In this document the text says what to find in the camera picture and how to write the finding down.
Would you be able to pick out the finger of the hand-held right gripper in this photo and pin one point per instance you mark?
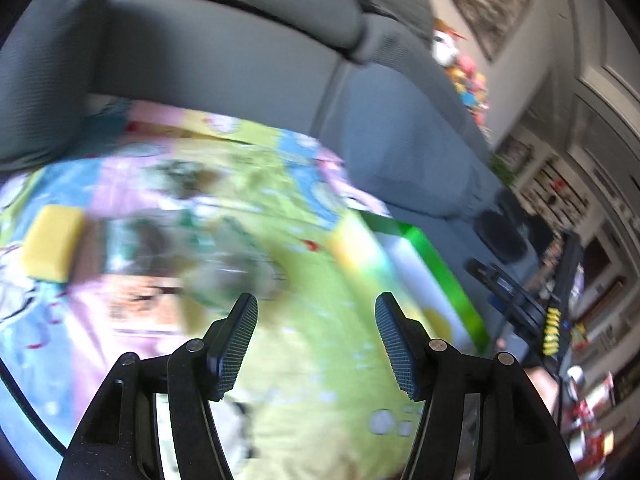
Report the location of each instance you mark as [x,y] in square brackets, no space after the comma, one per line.
[505,290]

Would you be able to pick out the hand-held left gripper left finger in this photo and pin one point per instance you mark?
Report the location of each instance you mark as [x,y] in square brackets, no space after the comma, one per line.
[235,345]

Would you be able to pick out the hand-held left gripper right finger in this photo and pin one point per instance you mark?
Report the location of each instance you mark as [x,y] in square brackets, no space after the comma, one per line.
[400,350]

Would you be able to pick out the white pouch with green print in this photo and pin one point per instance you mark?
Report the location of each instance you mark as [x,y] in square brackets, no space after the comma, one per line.
[232,270]

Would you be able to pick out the person's right forearm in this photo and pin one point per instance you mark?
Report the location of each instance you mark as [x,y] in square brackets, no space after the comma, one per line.
[542,387]

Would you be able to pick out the black round object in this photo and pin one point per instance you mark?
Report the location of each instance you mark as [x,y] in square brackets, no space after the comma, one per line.
[500,235]

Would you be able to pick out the colourful cartoon printed blanket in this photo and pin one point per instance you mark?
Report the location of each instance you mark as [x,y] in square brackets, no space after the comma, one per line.
[300,360]

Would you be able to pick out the green and white box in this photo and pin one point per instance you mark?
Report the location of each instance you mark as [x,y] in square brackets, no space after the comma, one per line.
[425,280]

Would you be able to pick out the grey sofa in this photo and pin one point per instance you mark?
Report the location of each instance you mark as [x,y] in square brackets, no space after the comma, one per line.
[390,150]

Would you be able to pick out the pile of colourful plush toys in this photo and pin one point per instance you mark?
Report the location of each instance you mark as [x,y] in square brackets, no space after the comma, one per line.
[470,90]

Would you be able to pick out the yellow sponge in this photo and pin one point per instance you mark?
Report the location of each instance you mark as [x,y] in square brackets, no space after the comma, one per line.
[52,245]

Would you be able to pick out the white plush toy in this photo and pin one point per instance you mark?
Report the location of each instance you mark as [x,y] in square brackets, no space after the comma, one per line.
[442,42]

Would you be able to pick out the grey sofa cushion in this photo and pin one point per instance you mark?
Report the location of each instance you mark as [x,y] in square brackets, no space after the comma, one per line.
[45,80]

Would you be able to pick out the wall shelf with small items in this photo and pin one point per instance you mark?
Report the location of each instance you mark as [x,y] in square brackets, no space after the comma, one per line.
[550,190]

